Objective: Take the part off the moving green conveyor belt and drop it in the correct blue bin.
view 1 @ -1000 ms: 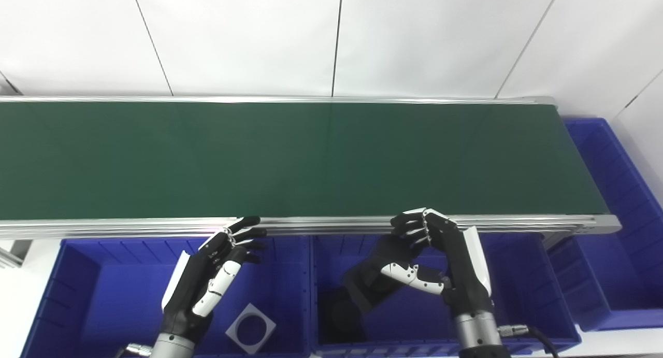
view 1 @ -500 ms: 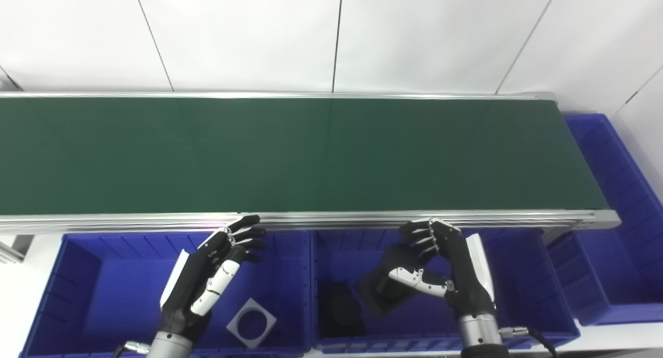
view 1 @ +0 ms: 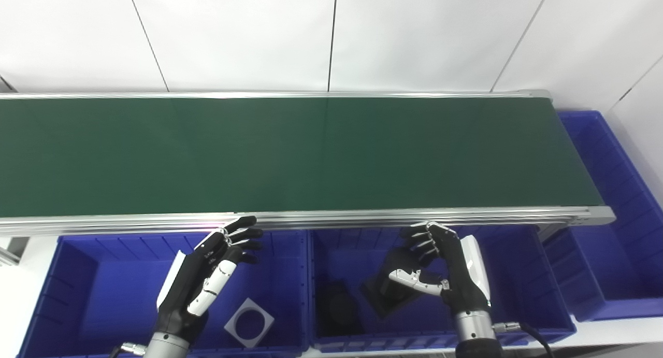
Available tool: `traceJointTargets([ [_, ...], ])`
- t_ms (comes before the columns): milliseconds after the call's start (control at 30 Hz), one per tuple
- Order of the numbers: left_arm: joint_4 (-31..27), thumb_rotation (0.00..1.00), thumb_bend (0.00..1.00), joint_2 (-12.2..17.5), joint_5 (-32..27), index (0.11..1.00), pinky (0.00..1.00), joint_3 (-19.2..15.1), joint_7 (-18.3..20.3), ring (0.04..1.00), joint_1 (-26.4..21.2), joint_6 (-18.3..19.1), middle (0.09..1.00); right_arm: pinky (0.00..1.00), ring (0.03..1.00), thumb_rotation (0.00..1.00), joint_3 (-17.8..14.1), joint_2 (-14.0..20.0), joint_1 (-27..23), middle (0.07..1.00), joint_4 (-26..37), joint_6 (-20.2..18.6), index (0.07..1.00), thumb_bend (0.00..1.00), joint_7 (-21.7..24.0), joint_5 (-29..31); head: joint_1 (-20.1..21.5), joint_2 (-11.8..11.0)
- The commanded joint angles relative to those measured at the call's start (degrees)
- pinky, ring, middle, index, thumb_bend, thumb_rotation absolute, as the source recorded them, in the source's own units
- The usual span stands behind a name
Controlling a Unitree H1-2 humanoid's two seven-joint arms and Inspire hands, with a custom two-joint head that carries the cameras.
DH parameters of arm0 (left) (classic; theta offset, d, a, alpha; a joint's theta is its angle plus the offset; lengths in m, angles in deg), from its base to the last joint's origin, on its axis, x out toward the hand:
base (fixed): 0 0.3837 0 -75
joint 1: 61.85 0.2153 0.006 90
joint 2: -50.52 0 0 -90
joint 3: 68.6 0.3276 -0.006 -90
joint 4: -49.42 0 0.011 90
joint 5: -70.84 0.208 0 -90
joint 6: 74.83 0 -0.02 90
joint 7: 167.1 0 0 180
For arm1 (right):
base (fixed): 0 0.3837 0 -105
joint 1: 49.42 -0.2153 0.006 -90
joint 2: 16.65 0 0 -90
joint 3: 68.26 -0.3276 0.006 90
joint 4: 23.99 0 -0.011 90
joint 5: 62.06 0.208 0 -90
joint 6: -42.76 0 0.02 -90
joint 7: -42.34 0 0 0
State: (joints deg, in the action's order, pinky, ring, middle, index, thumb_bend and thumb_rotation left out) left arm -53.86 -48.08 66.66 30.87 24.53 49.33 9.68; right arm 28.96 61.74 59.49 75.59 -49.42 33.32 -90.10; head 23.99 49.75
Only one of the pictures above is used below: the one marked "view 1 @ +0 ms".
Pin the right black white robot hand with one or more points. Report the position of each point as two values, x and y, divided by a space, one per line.
461 275

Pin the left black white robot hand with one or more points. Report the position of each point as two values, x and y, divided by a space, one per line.
191 285

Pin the black cylinder block part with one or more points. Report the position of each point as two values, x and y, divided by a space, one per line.
388 296
339 311

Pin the blue plastic bin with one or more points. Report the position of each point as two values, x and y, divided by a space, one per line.
523 285
103 296
621 265

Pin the green conveyor belt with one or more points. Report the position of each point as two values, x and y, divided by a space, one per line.
414 215
311 156

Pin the aluminium conveyor leg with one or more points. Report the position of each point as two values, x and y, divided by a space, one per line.
8 254

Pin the white square plate with hole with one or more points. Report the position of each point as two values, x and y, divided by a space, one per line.
269 322

